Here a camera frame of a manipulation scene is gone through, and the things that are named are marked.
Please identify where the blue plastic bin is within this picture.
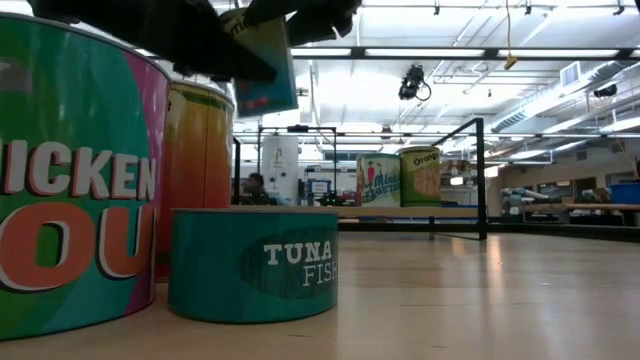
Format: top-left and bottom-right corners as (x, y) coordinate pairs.
(608, 181), (640, 206)

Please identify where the chicken soup can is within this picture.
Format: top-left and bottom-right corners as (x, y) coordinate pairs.
(0, 11), (172, 343)

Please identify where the black overhead camera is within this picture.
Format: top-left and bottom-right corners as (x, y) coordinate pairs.
(397, 63), (433, 103)

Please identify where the person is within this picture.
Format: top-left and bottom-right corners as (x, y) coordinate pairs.
(238, 172), (278, 207)

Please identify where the silver ventilation duct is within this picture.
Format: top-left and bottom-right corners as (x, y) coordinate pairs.
(488, 60), (640, 135)

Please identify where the blue box aloft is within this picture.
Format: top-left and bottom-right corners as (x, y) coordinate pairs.
(219, 6), (300, 119)

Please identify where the yellow orange can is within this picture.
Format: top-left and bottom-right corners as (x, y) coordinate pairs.
(154, 78), (237, 282)

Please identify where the teal tuna fish can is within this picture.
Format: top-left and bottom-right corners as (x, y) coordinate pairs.
(166, 207), (341, 324)

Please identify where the wooden shelf black metal frame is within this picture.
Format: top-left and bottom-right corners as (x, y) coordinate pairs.
(231, 117), (489, 242)

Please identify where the wooden workbench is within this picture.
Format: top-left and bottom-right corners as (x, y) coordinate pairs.
(518, 201), (640, 227)

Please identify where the green orange-label can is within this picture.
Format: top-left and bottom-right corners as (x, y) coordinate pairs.
(399, 145), (443, 209)

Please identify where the yellow hanging outlet pendant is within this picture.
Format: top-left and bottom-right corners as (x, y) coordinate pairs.
(503, 0), (520, 72)

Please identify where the mixed vegetables can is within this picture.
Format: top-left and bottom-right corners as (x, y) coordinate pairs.
(355, 152), (402, 209)

